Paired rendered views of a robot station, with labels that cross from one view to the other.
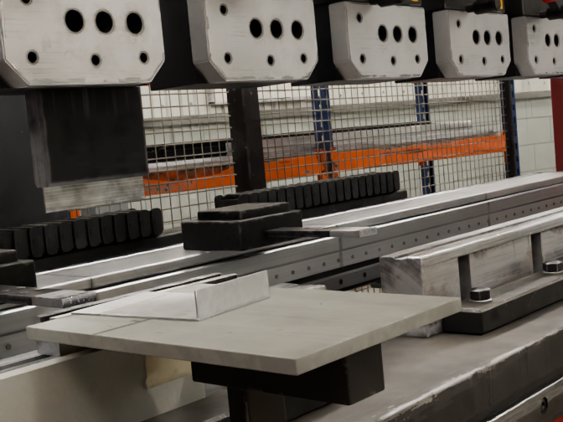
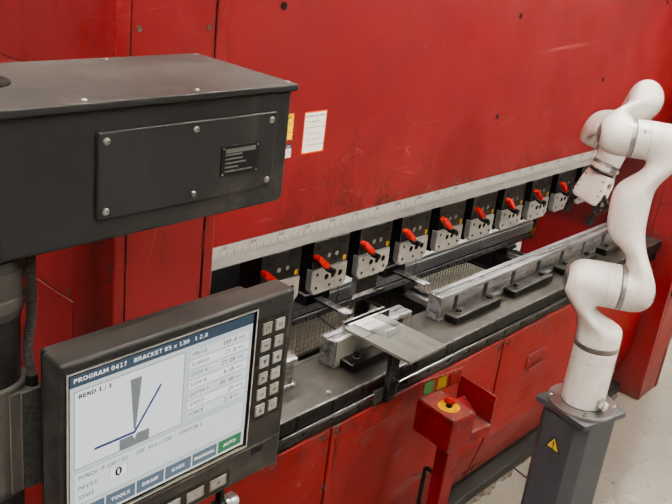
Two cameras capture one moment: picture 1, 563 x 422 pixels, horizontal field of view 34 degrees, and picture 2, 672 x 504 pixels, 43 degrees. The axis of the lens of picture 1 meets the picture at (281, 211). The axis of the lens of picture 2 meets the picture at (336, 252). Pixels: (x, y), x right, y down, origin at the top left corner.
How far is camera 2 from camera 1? 2.05 m
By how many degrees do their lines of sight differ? 17
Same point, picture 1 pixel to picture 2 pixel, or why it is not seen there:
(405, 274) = (436, 301)
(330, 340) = (416, 356)
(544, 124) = not seen: hidden behind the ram
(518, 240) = (479, 286)
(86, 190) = (360, 292)
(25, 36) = (361, 268)
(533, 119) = not seen: hidden behind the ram
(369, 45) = (442, 242)
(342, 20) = (435, 236)
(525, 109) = not seen: hidden behind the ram
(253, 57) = (408, 256)
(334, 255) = (412, 270)
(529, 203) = (500, 237)
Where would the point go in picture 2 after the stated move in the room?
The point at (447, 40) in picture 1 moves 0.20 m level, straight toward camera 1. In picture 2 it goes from (468, 230) to (465, 250)
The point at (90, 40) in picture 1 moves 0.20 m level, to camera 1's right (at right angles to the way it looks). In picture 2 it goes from (373, 265) to (437, 272)
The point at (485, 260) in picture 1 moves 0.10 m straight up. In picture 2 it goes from (464, 294) to (469, 270)
